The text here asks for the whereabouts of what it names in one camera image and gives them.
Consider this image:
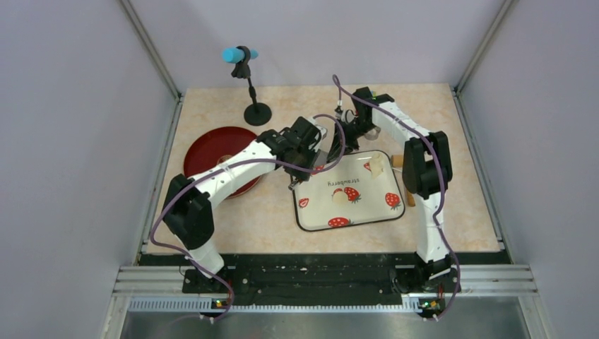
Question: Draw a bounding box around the wooden dough roller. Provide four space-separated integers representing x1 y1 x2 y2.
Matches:
391 155 415 207

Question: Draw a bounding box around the dough scrap piece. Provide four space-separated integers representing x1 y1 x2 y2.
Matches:
369 157 384 179

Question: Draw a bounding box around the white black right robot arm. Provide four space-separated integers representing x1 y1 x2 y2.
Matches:
328 87 453 291

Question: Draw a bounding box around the metal scraper wooden handle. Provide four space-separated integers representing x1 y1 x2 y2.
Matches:
286 136 336 191

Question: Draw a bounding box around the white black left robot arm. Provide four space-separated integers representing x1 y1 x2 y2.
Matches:
158 117 327 292

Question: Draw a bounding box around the blue toy microphone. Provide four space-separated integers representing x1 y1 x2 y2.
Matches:
221 46 259 64

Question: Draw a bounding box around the white dough lump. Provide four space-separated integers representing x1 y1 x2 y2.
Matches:
331 189 349 206

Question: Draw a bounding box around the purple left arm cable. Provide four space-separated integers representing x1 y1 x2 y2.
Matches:
148 113 348 323

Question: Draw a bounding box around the white strawberry print tray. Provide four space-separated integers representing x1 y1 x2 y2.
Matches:
293 150 405 232

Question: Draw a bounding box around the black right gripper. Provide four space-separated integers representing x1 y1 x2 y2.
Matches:
327 117 376 162

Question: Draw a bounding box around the aluminium frame rail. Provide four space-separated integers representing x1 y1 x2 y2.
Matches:
102 264 556 338

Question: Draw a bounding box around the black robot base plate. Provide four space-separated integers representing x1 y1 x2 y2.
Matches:
138 252 512 307

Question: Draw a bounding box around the dark red round plate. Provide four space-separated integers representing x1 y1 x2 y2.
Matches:
183 126 256 177

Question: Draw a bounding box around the black microphone stand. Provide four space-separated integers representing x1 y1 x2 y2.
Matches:
231 59 272 126

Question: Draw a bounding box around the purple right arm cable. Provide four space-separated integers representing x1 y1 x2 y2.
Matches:
332 73 462 321

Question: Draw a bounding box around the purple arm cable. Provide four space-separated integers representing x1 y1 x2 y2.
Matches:
148 113 348 323
332 73 462 321

